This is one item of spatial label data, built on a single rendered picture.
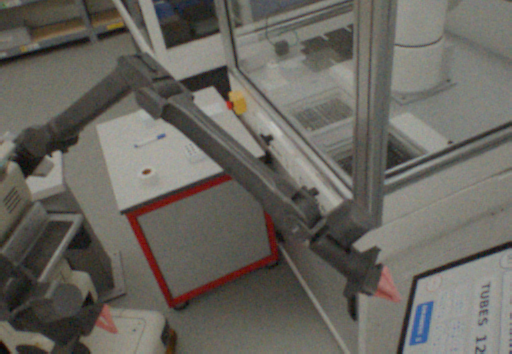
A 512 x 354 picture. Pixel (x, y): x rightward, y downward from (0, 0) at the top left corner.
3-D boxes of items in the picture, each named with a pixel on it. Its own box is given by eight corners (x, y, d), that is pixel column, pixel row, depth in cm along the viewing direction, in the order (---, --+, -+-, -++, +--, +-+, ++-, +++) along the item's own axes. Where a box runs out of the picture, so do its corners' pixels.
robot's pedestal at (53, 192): (65, 318, 217) (-18, 210, 169) (64, 271, 240) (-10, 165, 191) (126, 293, 223) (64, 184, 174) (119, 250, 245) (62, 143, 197)
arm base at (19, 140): (23, 130, 123) (-4, 158, 114) (35, 114, 118) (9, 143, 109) (51, 149, 126) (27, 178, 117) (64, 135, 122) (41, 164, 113)
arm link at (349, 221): (297, 205, 90) (279, 222, 83) (334, 170, 84) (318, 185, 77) (339, 249, 89) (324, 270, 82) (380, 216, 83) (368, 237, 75)
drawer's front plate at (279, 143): (293, 178, 150) (290, 154, 143) (259, 135, 172) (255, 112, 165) (298, 177, 151) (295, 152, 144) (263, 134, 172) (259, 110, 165)
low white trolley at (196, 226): (172, 322, 207) (118, 210, 159) (144, 233, 253) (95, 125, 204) (283, 270, 221) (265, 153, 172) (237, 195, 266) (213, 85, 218)
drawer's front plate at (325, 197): (344, 242, 127) (343, 216, 120) (296, 183, 149) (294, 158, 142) (349, 239, 128) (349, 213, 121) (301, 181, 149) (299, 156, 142)
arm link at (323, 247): (306, 233, 88) (301, 251, 83) (329, 213, 84) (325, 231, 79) (333, 253, 88) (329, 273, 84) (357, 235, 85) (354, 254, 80)
